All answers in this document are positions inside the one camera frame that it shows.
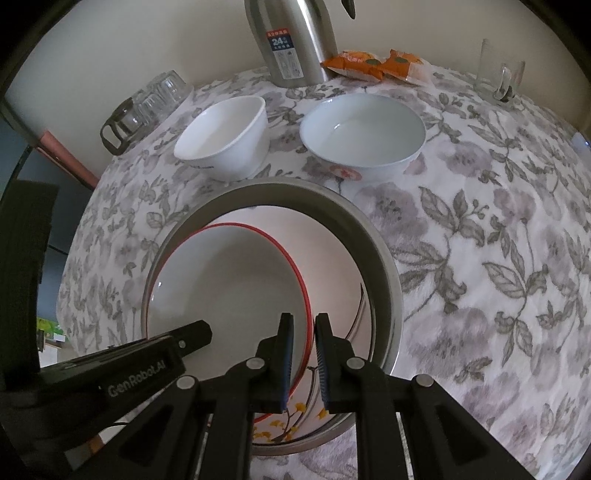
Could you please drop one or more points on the dark cabinet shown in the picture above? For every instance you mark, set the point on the dark cabinet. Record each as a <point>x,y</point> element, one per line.
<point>51,171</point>

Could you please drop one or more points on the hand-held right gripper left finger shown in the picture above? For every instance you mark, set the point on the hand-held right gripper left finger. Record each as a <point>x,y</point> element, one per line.
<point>287,364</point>

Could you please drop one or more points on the clear glass mug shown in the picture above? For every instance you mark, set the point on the clear glass mug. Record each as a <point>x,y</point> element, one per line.
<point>489,69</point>

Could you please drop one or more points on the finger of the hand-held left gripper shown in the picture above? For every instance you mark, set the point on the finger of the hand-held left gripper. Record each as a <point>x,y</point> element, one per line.
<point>196,337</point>

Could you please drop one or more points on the black-rimmed white plate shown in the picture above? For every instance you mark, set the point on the black-rimmed white plate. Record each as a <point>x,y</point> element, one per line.
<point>332,286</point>

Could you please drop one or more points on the white round bowl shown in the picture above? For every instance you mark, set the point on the white round bowl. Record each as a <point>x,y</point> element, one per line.
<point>364,134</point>

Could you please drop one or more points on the stainless steel thermos jug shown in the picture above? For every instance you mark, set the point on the stainless steel thermos jug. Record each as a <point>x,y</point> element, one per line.
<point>286,27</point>

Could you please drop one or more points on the green box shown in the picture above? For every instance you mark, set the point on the green box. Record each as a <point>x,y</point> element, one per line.
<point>48,327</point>

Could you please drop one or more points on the stainless steel basin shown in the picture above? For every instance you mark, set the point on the stainless steel basin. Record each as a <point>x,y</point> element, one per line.
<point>383,286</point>

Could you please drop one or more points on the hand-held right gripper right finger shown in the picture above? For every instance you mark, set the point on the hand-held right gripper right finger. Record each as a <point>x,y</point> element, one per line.
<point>323,364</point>

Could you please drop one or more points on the red-rimmed strawberry print bowl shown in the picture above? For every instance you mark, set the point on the red-rimmed strawberry print bowl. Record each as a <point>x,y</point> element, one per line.
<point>221,286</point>

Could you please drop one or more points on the pink board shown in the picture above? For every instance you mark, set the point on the pink board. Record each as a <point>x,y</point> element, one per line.
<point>69,158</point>

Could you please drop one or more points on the white square bowl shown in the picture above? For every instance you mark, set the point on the white square bowl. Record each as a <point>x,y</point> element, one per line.
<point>221,134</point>

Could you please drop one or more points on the grey floral tablecloth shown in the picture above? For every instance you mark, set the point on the grey floral tablecloth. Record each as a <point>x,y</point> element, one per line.
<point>485,230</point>

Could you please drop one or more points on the clear drinking glass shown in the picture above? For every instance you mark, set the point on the clear drinking glass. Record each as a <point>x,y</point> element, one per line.
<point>150,106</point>
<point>168,87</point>

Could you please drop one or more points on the orange snack packet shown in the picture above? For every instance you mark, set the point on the orange snack packet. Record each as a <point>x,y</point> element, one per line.
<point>351,62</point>
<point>401,64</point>

